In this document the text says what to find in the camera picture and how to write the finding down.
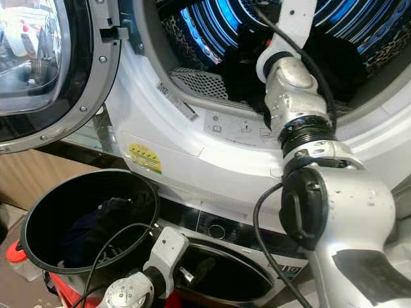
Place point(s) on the black round laundry bucket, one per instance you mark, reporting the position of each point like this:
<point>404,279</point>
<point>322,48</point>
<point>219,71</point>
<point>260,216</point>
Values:
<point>45,218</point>

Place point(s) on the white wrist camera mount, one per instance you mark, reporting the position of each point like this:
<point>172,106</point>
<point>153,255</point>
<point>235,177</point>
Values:
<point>292,25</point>
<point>168,250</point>

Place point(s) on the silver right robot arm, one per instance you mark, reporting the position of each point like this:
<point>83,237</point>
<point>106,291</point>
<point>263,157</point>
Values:
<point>347,205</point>

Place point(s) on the yellow energy sticker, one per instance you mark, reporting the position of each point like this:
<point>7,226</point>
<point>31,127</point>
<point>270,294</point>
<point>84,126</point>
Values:
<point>145,158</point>

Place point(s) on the white tumble dryer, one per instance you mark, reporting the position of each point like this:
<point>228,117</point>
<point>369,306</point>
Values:
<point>225,160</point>

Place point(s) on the leopard print fabric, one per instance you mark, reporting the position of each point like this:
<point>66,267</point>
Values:
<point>385,45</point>

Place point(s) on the black garment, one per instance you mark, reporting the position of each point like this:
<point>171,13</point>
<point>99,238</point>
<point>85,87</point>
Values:
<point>350,64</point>

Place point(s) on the chrome-ringed dark glass washer door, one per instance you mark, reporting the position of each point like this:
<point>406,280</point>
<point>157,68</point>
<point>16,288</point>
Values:
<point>231,282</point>

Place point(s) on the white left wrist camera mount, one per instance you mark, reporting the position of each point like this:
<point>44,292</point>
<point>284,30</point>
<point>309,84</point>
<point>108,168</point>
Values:
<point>168,250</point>

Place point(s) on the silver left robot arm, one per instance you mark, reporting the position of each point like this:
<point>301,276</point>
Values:
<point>125,296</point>

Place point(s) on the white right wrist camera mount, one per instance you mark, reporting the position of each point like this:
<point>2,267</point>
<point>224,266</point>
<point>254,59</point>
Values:
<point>292,25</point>

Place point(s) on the round glass dryer door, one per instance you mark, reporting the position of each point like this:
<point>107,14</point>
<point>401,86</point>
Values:
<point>38,58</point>

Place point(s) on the clear jar with red lid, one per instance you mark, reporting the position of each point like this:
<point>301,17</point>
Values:
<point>20,260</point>

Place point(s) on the red plastic stool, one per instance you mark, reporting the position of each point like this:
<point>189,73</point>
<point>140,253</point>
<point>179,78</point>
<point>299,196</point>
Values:
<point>61,294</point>

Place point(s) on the white barcode label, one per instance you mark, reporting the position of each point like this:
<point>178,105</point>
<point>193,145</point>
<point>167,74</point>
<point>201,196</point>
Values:
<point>176,101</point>

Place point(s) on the grey mesh lint filter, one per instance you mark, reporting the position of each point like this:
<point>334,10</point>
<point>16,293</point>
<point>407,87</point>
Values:
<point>199,82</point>

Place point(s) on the white front-load washer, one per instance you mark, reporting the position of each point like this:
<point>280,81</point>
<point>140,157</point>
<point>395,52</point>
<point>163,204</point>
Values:
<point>231,231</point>

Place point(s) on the light wooden cabinet panel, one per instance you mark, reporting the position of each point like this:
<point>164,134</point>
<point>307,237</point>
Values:
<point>26,183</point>

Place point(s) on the dark navy garment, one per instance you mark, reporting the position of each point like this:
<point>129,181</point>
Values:
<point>96,231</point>

